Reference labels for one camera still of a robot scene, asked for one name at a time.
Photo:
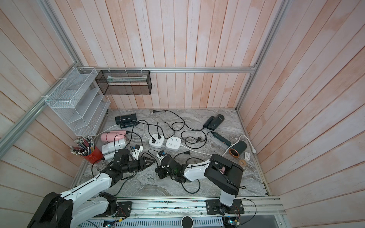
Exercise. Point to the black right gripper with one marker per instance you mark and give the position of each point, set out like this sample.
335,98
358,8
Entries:
160,173

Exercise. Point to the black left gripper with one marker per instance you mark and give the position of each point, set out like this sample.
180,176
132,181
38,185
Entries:
143,163

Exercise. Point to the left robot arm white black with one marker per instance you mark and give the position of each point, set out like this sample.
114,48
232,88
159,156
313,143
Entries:
75,206

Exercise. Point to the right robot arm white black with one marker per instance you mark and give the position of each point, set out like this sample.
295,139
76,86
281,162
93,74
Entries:
224,173

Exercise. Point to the near white power strip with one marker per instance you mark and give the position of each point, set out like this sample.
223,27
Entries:
156,141

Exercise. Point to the white power strip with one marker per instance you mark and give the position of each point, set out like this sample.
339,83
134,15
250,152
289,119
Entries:
156,141
173,143

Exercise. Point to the far white power strip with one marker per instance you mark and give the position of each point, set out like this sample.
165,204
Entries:
173,143

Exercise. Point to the black folded hair dryer left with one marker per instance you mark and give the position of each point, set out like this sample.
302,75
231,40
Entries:
126,120

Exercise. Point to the pink hair dryer left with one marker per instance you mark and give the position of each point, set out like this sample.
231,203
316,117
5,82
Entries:
113,136

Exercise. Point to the black round sensor puck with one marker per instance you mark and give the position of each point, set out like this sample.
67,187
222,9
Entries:
187,222

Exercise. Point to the red cup of pencils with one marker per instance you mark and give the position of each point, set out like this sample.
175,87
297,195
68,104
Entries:
86,148

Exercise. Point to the dark green folded hair dryer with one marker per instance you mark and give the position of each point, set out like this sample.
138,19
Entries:
213,122

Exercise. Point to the dark green hair dryer copper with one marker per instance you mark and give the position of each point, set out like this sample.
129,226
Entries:
235,149

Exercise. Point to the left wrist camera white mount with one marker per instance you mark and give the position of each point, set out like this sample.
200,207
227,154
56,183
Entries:
136,150

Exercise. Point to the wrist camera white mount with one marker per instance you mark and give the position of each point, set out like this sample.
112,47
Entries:
136,150
161,154

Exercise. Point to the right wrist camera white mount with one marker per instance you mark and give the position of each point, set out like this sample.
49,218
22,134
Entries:
161,154

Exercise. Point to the black mesh wall basket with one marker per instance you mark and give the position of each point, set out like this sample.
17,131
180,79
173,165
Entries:
124,82

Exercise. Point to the white wire shelf rack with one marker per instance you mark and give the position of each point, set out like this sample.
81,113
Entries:
79,105

